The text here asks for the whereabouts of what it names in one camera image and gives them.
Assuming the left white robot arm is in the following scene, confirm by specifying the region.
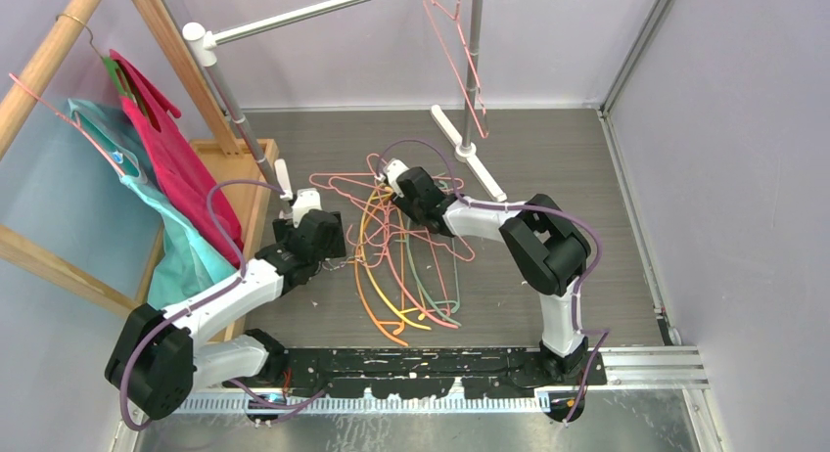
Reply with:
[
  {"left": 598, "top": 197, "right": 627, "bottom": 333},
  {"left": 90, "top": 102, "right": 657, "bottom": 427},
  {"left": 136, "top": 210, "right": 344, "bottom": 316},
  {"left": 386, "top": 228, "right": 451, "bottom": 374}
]
[{"left": 104, "top": 209, "right": 346, "bottom": 420}]

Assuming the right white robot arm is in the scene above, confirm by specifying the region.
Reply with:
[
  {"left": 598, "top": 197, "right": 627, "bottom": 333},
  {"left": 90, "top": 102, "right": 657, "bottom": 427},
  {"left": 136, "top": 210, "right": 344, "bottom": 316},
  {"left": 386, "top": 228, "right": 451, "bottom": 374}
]
[{"left": 385, "top": 165, "right": 590, "bottom": 384}]

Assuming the orange plastic hanger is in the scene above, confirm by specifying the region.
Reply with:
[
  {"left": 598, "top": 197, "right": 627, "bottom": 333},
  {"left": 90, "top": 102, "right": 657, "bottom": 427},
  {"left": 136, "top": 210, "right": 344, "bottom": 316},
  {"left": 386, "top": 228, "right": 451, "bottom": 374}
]
[{"left": 354, "top": 186, "right": 419, "bottom": 347}]

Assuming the yellow plastic hanger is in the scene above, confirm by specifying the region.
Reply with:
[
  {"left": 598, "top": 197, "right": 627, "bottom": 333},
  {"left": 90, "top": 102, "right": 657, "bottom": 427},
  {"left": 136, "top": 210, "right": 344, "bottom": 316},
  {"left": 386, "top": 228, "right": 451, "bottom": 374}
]
[{"left": 354, "top": 185, "right": 432, "bottom": 346}]

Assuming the wooden clothes rack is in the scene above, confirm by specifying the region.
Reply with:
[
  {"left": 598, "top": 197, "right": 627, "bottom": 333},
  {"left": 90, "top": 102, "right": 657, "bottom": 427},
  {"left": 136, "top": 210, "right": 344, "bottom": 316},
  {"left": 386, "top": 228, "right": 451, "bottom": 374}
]
[{"left": 0, "top": 0, "right": 280, "bottom": 350}]

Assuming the teal t-shirt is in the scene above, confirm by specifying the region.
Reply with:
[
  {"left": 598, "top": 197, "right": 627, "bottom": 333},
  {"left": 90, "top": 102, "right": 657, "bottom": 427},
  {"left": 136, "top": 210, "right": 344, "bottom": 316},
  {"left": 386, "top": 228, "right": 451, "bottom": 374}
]
[{"left": 68, "top": 98, "right": 236, "bottom": 309}]

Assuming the red t-shirt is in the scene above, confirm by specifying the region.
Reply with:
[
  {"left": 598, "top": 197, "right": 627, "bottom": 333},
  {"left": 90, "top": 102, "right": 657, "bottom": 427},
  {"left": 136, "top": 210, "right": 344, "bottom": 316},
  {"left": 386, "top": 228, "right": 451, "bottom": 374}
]
[{"left": 110, "top": 49, "right": 244, "bottom": 267}]

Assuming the silver metal clothes rack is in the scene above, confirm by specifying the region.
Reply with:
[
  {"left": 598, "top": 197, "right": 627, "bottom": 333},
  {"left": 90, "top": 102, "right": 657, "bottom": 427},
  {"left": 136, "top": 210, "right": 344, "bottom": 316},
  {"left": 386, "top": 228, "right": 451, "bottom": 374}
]
[{"left": 183, "top": 0, "right": 507, "bottom": 202}]

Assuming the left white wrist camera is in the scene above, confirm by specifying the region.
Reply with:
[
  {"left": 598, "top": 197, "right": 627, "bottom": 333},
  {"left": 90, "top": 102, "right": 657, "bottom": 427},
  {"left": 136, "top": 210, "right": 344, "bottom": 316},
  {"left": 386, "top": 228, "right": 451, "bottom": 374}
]
[{"left": 292, "top": 188, "right": 322, "bottom": 228}]

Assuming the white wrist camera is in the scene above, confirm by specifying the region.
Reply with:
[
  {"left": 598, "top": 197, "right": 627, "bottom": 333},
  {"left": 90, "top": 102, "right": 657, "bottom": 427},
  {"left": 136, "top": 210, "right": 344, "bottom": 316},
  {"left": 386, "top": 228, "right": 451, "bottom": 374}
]
[
  {"left": 382, "top": 158, "right": 409, "bottom": 197},
  {"left": 292, "top": 188, "right": 322, "bottom": 228}
]

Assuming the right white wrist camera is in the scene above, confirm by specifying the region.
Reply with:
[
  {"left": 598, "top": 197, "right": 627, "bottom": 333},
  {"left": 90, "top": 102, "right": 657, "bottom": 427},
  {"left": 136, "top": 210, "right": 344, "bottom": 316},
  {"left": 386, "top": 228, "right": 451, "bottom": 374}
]
[{"left": 382, "top": 158, "right": 409, "bottom": 197}]

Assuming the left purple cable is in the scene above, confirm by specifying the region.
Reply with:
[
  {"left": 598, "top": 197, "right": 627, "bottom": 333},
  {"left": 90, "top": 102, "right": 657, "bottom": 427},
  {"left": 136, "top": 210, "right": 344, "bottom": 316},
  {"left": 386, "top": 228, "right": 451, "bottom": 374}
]
[{"left": 118, "top": 180, "right": 297, "bottom": 432}]

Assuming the purple cable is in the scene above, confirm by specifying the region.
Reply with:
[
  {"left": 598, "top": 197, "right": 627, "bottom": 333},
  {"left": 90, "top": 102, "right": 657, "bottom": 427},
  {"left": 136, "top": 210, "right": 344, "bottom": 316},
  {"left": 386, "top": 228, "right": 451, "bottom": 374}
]
[
  {"left": 118, "top": 180, "right": 297, "bottom": 432},
  {"left": 376, "top": 137, "right": 611, "bottom": 427}
]

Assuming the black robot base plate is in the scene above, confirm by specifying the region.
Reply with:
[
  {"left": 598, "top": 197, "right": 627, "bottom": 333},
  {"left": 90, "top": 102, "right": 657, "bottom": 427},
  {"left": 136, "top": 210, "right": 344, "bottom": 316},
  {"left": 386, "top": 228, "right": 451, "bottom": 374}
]
[{"left": 242, "top": 341, "right": 608, "bottom": 422}]

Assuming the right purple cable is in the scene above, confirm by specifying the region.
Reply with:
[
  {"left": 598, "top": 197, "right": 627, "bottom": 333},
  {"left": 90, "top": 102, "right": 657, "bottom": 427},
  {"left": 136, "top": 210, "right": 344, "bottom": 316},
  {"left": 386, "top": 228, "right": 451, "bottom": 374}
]
[{"left": 376, "top": 137, "right": 611, "bottom": 427}]

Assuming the pink wire hanger with shirt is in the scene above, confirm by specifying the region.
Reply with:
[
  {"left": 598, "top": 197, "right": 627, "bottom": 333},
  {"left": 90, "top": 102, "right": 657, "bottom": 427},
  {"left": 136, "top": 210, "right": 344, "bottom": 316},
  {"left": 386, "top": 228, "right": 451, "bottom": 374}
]
[{"left": 8, "top": 73, "right": 140, "bottom": 178}]

